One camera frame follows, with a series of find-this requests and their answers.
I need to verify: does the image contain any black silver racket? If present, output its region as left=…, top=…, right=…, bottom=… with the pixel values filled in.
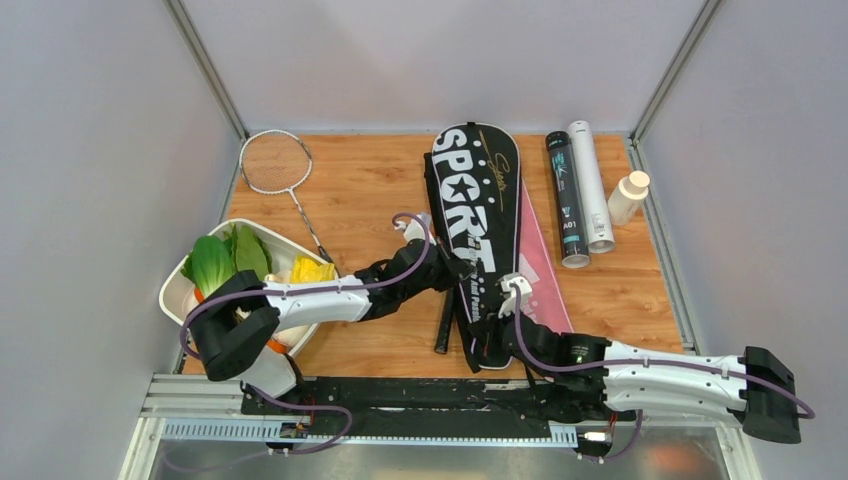
left=433, top=289, right=456, bottom=355

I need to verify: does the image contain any pink racket cover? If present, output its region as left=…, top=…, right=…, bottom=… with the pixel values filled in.
left=518, top=181, right=574, bottom=333

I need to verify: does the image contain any black racket cover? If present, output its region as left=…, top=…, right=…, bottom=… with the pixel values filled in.
left=424, top=122, right=522, bottom=373

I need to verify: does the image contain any black shuttlecock tube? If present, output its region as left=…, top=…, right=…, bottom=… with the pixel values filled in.
left=545, top=130, right=590, bottom=269

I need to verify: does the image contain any white shuttlecock tube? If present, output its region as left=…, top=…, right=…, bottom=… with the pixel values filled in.
left=566, top=120, right=615, bottom=254

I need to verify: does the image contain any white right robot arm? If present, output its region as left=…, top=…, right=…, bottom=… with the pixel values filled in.
left=469, top=314, right=810, bottom=444

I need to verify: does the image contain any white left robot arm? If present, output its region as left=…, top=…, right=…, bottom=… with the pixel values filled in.
left=180, top=239, right=476, bottom=415

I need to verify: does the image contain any yellow white cabbage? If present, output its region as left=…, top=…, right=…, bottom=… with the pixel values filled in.
left=289, top=255, right=336, bottom=284

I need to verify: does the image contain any small white mushroom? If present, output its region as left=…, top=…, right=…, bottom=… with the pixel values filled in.
left=264, top=270, right=291, bottom=284

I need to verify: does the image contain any orange carrot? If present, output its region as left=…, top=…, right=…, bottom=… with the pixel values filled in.
left=266, top=339, right=288, bottom=354

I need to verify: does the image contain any cream bottle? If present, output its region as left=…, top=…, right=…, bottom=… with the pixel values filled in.
left=607, top=170, right=651, bottom=226

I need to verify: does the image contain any green leafy vegetable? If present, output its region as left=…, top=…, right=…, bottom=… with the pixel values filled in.
left=224, top=225, right=272, bottom=280

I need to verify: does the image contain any white silver racket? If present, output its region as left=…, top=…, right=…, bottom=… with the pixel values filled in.
left=238, top=129, right=335, bottom=264

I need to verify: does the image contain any green bok choy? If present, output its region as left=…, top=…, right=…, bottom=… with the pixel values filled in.
left=180, top=235, right=236, bottom=299

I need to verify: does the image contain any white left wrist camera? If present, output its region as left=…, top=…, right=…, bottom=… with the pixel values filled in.
left=395, top=217, right=435, bottom=244

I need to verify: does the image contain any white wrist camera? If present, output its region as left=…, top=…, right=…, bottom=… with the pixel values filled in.
left=498, top=272, right=533, bottom=318
left=395, top=217, right=435, bottom=244

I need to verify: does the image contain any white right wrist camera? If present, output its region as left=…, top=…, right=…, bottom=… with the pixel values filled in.
left=498, top=272, right=533, bottom=318

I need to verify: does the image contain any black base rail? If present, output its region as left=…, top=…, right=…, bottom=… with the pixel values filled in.
left=282, top=377, right=612, bottom=440

